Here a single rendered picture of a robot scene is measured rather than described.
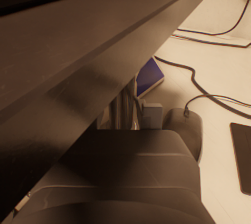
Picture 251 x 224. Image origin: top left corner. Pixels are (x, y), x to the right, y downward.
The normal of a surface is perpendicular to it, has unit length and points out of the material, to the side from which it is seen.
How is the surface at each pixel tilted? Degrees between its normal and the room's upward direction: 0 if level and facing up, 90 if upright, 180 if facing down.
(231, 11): 90
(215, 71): 0
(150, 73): 48
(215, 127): 0
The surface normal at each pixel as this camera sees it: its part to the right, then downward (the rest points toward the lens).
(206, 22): -0.47, 0.56
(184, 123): 0.11, -0.84
